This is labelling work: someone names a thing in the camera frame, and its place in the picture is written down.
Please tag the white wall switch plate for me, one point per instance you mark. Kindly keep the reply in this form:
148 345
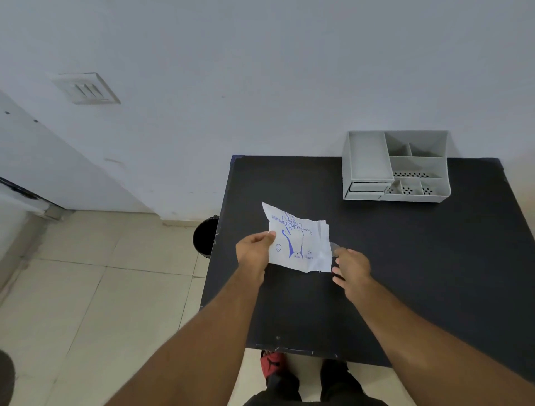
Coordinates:
85 88

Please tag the dark round object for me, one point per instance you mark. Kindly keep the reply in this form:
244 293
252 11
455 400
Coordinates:
6 378

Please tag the grey plastic desk organizer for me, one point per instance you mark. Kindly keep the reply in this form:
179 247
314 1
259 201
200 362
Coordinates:
397 167

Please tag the black trousers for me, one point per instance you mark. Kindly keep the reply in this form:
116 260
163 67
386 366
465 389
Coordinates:
334 385

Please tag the clear plastic glove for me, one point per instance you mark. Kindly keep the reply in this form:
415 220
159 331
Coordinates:
334 247

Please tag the person's right forearm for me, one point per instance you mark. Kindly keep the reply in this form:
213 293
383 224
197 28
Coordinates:
426 347

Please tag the black waste bin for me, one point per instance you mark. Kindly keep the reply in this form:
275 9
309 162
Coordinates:
205 236

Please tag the person's right thumb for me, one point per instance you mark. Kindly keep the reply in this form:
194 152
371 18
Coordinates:
340 252

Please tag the person's left hand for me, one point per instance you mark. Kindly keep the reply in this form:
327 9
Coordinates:
250 255

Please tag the person's left forearm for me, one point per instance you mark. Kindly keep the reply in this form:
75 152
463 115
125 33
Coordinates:
200 347

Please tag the white glove packet blue print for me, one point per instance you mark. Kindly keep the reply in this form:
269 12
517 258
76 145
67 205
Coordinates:
299 238

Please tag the red shoe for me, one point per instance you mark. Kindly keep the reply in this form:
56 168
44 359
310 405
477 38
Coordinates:
272 364

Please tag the person's right hand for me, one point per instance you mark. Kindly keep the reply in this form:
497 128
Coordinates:
355 272

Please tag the person's left thumb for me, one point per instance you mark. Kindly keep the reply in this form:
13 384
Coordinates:
267 236

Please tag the white door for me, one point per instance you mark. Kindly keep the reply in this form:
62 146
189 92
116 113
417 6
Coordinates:
54 167

